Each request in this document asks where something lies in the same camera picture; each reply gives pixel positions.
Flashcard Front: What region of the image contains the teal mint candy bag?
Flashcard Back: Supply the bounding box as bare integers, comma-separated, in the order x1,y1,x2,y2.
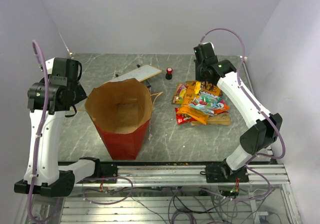
189,92,221,116

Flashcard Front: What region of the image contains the orange Foxs fruits candy bag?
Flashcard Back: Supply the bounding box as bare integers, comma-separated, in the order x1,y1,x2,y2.
172,84,188,104

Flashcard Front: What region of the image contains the yellow orange snack packet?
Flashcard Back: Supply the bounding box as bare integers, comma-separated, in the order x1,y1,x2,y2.
178,81,208,125

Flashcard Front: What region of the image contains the brown kettle chips bag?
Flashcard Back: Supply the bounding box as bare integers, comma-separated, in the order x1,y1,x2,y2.
190,80,232,126

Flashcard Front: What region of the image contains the red paper bag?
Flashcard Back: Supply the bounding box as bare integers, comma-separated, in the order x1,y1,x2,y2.
84,78,161,160

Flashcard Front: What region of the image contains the red snack packet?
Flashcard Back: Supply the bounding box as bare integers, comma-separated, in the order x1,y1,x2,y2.
175,108,196,125

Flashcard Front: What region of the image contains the yellow M&Ms bag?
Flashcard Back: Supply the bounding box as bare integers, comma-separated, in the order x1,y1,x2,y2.
194,81,202,95

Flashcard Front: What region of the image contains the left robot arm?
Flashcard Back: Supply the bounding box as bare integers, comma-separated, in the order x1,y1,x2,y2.
14,58,102,197

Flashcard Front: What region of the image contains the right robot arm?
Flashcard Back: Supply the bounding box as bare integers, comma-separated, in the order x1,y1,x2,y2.
193,42,283,182

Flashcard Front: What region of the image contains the red black stamp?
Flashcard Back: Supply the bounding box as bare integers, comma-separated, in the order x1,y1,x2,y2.
165,67,173,80

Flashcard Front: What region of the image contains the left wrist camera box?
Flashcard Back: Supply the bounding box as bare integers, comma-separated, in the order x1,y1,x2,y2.
38,57,55,75

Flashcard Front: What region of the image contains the aluminium rail frame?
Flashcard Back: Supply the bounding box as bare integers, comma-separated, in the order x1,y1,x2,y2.
21,162,302,223

